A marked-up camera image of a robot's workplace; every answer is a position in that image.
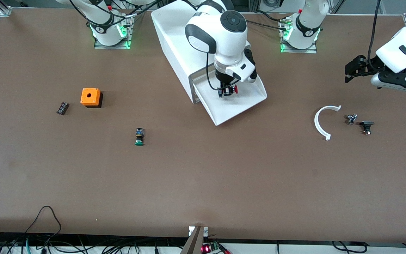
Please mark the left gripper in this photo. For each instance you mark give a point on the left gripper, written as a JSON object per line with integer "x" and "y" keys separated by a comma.
{"x": 366, "y": 66}

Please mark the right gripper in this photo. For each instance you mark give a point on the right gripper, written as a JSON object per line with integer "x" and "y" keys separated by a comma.
{"x": 222, "y": 78}

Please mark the red mushroom push button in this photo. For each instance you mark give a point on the red mushroom push button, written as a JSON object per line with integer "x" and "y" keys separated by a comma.
{"x": 234, "y": 90}

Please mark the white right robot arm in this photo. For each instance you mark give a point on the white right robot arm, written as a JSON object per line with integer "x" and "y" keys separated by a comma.
{"x": 220, "y": 31}

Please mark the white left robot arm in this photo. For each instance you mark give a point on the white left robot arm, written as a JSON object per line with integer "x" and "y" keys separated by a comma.
{"x": 307, "y": 24}

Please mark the green mushroom push button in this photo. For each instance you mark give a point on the green mushroom push button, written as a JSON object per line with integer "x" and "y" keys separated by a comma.
{"x": 139, "y": 137}

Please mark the white curved plastic arc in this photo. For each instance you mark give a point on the white curved plastic arc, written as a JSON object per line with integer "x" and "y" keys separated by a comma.
{"x": 317, "y": 125}

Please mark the orange box with hole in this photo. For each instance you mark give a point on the orange box with hole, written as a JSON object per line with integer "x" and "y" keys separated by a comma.
{"x": 90, "y": 96}

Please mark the circuit board with red light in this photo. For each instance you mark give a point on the circuit board with red light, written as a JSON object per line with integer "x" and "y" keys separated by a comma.
{"x": 207, "y": 248}

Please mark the small black terminal block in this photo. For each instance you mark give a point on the small black terminal block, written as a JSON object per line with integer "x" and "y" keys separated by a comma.
{"x": 63, "y": 108}

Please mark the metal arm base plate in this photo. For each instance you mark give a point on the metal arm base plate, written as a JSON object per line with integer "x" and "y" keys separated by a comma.
{"x": 310, "y": 50}
{"x": 99, "y": 46}

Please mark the small black blue switch part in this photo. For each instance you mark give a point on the small black blue switch part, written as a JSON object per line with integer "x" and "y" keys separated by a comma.
{"x": 351, "y": 119}

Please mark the white mounting bracket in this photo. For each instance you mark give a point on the white mounting bracket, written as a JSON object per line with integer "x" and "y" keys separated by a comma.
{"x": 190, "y": 231}

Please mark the grey angled post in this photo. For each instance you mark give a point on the grey angled post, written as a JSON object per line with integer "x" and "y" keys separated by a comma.
{"x": 194, "y": 244}

